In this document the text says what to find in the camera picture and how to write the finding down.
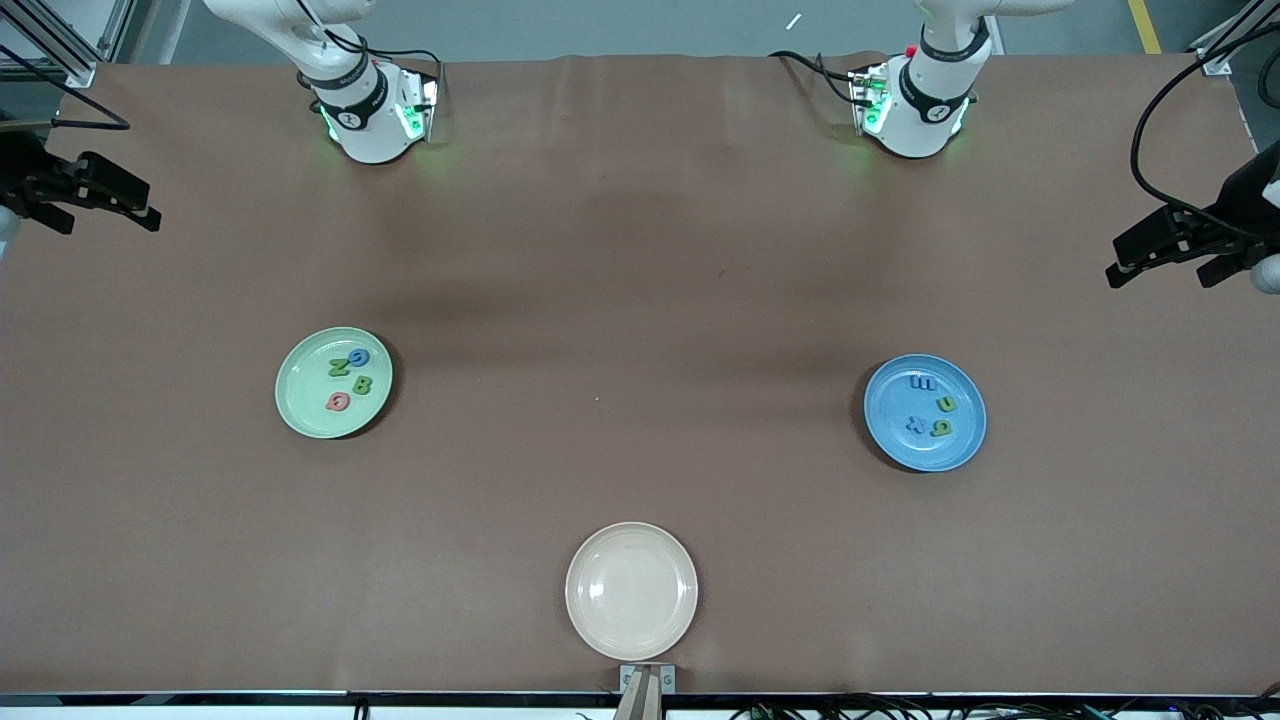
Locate black right arm base cable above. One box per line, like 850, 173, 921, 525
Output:
355, 45, 446, 86

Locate blue plate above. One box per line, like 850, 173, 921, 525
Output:
863, 354, 988, 473

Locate left arm base box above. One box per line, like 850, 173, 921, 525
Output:
848, 62, 893, 136

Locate brown table cover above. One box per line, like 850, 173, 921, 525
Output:
0, 52, 1280, 696

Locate black left arm base cable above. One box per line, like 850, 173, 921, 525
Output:
768, 50, 866, 106

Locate light green plate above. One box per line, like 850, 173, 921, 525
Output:
275, 326, 394, 440

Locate black arm base cable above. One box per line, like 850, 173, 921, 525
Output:
768, 50, 866, 106
355, 45, 446, 86

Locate right arm base box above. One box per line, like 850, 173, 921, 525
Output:
395, 68, 441, 143

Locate black table edge strip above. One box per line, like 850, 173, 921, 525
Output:
0, 690, 1280, 709

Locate beige plate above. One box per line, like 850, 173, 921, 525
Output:
565, 521, 699, 662

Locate aluminium frame profile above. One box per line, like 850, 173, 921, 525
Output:
1190, 0, 1280, 76
0, 0, 136, 89

